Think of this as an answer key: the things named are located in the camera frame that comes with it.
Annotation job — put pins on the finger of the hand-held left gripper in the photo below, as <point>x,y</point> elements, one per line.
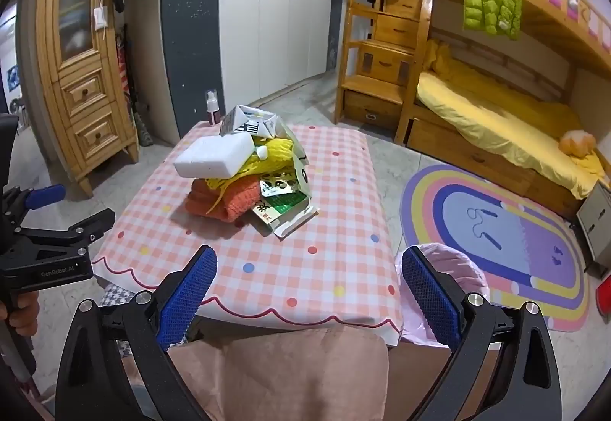
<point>76,228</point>
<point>45,196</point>

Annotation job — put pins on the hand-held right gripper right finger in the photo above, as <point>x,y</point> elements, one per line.
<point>429,292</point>

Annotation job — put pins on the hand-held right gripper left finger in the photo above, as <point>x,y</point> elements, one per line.
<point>191,292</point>

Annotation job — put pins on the clear plastic bag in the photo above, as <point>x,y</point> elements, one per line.
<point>458,268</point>

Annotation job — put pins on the orange knit cloth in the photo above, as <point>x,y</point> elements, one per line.
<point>238,201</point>

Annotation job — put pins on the person's left hand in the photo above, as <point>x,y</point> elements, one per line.
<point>21,313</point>

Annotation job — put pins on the houndstooth cloth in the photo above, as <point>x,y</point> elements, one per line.
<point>119,294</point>

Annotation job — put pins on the rainbow oval rug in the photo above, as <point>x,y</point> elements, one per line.
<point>525,254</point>

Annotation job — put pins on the table with pink checked cloth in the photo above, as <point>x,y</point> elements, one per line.
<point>296,268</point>

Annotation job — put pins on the wooden cabinet with drawers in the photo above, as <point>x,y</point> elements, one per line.
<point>86,82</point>

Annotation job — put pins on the green printed paper box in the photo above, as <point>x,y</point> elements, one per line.
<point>281,206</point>

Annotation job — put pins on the white foam block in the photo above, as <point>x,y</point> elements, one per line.
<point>215,156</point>

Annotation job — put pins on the yellow knit cloth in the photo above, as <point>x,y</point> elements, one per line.
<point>272,156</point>

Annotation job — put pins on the white printed paper bag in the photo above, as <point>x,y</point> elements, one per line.
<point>300,163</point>

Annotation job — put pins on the small spray bottle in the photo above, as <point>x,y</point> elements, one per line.
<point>212,111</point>

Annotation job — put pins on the grey nightstand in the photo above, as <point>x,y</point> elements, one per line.
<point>596,225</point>

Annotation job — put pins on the white folded carton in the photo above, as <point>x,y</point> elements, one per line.
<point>248,120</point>

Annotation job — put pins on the white hanging tag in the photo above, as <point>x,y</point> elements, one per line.
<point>100,17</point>

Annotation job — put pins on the yellow bed sheet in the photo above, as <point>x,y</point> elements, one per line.
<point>487,111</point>

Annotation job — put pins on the orange plush toy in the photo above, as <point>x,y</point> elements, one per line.
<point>577,143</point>

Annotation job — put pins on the wooden staircase with drawers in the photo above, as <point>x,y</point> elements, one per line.
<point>382,63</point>

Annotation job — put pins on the white and grey wardrobe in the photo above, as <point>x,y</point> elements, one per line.
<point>267,30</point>

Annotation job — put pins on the wooden bunk bed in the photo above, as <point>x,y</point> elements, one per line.
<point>549,20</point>

